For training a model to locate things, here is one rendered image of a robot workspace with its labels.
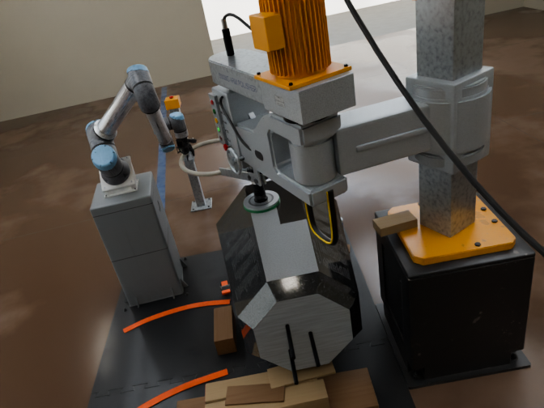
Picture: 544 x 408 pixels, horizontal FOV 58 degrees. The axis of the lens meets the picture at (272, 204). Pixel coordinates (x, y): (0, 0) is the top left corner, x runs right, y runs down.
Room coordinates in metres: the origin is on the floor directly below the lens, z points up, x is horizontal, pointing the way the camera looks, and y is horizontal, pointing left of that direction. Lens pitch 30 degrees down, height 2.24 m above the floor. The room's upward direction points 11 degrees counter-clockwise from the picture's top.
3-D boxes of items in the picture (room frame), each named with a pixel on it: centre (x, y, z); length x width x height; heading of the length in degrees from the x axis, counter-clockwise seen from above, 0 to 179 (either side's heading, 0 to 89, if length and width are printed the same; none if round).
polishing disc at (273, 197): (2.50, 0.06, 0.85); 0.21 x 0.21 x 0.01
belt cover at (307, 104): (2.18, -0.09, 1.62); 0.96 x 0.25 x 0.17; 24
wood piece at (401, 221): (2.07, -0.60, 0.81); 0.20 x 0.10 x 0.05; 97
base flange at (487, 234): (2.01, -0.85, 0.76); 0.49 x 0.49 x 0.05; 89
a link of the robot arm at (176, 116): (3.19, 0.52, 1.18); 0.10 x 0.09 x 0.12; 104
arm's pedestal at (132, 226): (3.03, 0.98, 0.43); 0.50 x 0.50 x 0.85; 5
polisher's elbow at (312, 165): (1.90, -0.21, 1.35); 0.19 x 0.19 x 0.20
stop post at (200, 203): (4.15, 0.67, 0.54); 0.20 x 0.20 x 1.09; 89
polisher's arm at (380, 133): (1.98, -0.66, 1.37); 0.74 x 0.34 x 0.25; 100
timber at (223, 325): (2.33, 0.45, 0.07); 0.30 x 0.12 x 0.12; 1
